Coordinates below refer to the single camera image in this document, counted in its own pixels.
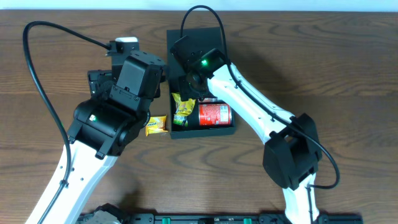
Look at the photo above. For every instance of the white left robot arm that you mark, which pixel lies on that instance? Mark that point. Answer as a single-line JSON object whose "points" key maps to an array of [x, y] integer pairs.
{"points": [[102, 127]]}

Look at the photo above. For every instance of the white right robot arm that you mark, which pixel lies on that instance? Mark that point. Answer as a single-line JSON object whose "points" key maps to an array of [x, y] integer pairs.
{"points": [[290, 156]]}

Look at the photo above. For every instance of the yellow almond biscuit packet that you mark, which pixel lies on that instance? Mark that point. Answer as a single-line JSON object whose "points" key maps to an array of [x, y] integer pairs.
{"points": [[156, 124]]}

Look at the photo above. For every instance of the green yellow snack packet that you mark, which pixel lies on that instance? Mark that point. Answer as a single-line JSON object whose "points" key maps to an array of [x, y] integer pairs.
{"points": [[180, 120]]}

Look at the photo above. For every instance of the red Pringles can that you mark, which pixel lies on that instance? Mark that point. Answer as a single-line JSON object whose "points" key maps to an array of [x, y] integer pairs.
{"points": [[214, 114], [208, 100]]}

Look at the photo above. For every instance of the yellow peanut butter biscuit packet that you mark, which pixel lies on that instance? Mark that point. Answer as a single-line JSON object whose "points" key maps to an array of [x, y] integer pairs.
{"points": [[183, 108]]}

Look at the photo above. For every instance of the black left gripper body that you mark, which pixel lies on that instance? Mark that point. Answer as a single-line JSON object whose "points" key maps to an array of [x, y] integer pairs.
{"points": [[94, 82]]}

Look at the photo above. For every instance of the black box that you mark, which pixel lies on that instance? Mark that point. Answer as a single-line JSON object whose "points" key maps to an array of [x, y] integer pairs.
{"points": [[203, 39]]}

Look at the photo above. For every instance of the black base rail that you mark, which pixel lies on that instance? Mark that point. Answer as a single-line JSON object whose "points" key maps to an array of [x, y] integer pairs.
{"points": [[102, 217]]}

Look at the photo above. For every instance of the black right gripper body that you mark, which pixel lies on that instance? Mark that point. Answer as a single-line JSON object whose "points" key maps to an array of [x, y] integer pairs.
{"points": [[185, 90]]}

